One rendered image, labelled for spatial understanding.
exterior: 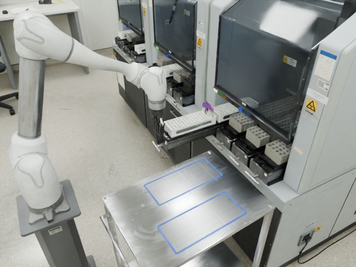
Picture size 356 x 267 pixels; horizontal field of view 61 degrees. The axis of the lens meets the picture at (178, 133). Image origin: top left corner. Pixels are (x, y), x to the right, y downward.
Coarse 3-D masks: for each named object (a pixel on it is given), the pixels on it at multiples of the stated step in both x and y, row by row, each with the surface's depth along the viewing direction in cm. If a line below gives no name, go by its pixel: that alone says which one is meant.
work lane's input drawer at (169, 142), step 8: (208, 128) 176; (216, 128) 177; (168, 136) 168; (176, 136) 167; (184, 136) 170; (192, 136) 171; (200, 136) 174; (160, 144) 172; (168, 144) 166; (176, 144) 168; (160, 152) 168
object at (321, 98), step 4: (308, 88) 119; (308, 92) 120; (312, 92) 118; (316, 92) 116; (312, 96) 119; (316, 96) 117; (320, 96) 115; (324, 96) 114; (320, 100) 116; (324, 100) 114
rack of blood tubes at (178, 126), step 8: (200, 112) 180; (168, 120) 172; (176, 120) 172; (184, 120) 172; (192, 120) 172; (200, 120) 172; (208, 120) 173; (168, 128) 166; (176, 128) 165; (184, 128) 175; (192, 128) 175
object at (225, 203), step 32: (192, 160) 150; (128, 192) 133; (160, 192) 133; (192, 192) 133; (224, 192) 133; (256, 192) 133; (128, 224) 119; (160, 224) 119; (192, 224) 119; (224, 224) 119; (160, 256) 108; (192, 256) 108; (224, 256) 167; (256, 256) 147
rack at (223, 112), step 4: (224, 104) 186; (228, 104) 186; (216, 108) 182; (220, 108) 184; (224, 108) 183; (228, 108) 183; (232, 108) 183; (236, 108) 182; (216, 112) 178; (220, 112) 178; (224, 112) 178; (228, 112) 178; (232, 112) 179; (236, 112) 189; (216, 116) 179; (220, 116) 176; (224, 116) 186; (228, 116) 186; (220, 120) 178; (224, 120) 180
